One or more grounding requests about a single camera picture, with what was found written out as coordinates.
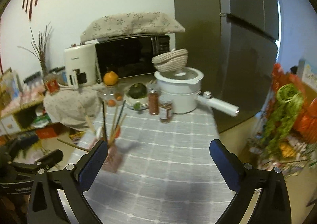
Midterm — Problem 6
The woven rope basket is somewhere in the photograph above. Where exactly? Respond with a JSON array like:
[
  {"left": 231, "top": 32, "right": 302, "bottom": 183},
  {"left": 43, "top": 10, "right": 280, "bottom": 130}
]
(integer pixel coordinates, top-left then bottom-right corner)
[{"left": 152, "top": 49, "right": 189, "bottom": 73}]

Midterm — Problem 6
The long bamboo chopstick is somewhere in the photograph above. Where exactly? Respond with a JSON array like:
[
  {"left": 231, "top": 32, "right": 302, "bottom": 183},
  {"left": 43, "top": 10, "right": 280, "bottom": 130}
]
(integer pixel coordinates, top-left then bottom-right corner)
[{"left": 57, "top": 138, "right": 90, "bottom": 152}]

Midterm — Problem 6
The red plastic spoon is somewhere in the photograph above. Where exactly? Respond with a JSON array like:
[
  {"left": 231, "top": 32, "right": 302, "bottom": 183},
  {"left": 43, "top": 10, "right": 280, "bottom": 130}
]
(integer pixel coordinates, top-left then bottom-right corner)
[{"left": 113, "top": 125, "right": 121, "bottom": 139}]

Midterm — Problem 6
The orange citrus fruit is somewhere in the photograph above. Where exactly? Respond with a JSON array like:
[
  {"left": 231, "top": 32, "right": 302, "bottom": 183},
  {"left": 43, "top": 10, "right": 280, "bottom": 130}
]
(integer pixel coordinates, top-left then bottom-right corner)
[{"left": 103, "top": 68, "right": 119, "bottom": 86}]

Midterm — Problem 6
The blue white cardboard box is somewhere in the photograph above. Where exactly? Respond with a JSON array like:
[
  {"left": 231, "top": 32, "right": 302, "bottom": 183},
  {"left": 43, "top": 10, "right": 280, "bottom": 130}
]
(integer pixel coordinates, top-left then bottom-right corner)
[{"left": 297, "top": 58, "right": 317, "bottom": 91}]

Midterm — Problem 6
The pink perforated utensil holder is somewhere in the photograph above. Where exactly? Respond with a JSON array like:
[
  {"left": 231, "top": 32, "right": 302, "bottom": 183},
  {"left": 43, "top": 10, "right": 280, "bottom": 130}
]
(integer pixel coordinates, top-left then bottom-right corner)
[{"left": 102, "top": 141, "right": 123, "bottom": 173}]

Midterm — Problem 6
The wooden shelf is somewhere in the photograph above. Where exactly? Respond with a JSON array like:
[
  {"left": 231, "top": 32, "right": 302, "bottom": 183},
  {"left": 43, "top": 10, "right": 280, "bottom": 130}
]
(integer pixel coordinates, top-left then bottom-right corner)
[{"left": 1, "top": 69, "right": 46, "bottom": 137}]

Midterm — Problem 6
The grey checked tablecloth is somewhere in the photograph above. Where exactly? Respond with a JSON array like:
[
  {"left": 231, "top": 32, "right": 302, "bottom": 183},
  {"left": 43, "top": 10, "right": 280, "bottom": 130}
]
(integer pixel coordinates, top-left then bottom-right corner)
[{"left": 58, "top": 104, "right": 236, "bottom": 224}]

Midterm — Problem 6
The white electric cooking pot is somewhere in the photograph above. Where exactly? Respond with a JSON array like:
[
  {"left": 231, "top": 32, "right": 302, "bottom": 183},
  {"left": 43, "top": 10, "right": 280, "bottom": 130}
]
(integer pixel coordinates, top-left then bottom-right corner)
[{"left": 154, "top": 67, "right": 239, "bottom": 117}]

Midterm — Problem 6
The green leafy vegetable bunch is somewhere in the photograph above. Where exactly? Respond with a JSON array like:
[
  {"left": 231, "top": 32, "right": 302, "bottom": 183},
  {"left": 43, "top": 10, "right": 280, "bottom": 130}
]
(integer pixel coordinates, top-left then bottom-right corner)
[{"left": 260, "top": 83, "right": 304, "bottom": 156}]

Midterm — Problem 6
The clear glass jar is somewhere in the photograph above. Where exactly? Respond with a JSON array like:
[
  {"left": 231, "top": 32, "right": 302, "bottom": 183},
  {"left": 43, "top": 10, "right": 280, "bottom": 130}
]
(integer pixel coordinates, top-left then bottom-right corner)
[{"left": 104, "top": 85, "right": 124, "bottom": 107}]

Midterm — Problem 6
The short labelled spice jar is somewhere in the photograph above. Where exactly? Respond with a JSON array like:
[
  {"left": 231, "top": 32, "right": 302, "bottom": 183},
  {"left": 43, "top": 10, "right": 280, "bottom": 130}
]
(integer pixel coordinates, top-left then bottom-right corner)
[{"left": 158, "top": 95, "right": 173, "bottom": 123}]

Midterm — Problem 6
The floral cloth cover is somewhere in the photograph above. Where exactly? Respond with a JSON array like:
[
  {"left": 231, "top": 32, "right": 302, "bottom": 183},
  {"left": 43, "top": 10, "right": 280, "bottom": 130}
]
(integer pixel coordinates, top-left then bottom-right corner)
[{"left": 80, "top": 12, "right": 185, "bottom": 43}]

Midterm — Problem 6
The floral cloth draped cabinet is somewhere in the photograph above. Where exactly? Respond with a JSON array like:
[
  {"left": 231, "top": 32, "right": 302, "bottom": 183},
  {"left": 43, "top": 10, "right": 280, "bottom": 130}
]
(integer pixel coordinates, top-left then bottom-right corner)
[{"left": 43, "top": 80, "right": 159, "bottom": 132}]

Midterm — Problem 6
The black wire rack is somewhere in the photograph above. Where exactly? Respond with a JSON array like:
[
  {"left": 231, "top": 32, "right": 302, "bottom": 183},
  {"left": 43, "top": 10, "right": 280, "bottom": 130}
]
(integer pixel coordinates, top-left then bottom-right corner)
[{"left": 247, "top": 131, "right": 316, "bottom": 178}]

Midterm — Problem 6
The black microwave oven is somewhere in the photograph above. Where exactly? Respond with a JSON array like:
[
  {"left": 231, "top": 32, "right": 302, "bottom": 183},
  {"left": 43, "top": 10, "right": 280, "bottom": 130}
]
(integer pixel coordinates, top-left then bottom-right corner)
[{"left": 95, "top": 35, "right": 170, "bottom": 78}]

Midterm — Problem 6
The black chopstick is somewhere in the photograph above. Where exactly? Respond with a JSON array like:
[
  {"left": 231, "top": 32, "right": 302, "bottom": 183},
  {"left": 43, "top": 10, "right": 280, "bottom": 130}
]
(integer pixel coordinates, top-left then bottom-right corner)
[
  {"left": 115, "top": 100, "right": 126, "bottom": 130},
  {"left": 102, "top": 100, "right": 107, "bottom": 143}
]

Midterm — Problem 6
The dark grey refrigerator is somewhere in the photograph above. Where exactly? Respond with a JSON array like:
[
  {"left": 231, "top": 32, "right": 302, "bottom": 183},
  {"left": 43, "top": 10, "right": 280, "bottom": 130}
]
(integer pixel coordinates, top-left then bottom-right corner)
[{"left": 174, "top": 0, "right": 279, "bottom": 132}]

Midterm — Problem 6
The red labelled vase jar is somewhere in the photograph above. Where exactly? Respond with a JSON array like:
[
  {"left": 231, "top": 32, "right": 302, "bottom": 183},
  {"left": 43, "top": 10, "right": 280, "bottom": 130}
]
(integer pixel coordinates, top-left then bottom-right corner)
[{"left": 44, "top": 74, "right": 60, "bottom": 94}]

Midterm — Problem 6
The dry twig bunch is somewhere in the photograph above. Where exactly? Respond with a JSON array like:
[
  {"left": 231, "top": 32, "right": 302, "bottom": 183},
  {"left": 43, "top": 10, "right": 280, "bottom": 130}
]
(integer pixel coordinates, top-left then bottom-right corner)
[{"left": 17, "top": 22, "right": 53, "bottom": 77}]

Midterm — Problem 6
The green squash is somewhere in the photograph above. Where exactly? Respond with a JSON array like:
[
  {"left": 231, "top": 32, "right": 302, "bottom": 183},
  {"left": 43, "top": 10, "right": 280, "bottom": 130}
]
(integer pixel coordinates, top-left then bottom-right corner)
[{"left": 127, "top": 83, "right": 147, "bottom": 99}]

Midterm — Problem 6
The red plastic bag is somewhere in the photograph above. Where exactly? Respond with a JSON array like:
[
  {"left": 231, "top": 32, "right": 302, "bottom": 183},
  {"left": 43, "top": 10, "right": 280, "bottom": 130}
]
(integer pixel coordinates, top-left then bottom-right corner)
[{"left": 271, "top": 63, "right": 316, "bottom": 144}]

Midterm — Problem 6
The tall red spice jar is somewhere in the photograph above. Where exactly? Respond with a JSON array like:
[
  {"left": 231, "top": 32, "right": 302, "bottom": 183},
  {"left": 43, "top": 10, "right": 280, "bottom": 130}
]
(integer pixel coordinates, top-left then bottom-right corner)
[{"left": 147, "top": 83, "right": 159, "bottom": 115}]

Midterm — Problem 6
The white plastic spoon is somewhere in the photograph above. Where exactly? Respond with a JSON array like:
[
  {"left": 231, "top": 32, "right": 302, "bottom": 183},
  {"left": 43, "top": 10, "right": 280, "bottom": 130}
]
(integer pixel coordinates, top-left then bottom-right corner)
[{"left": 96, "top": 126, "right": 104, "bottom": 140}]

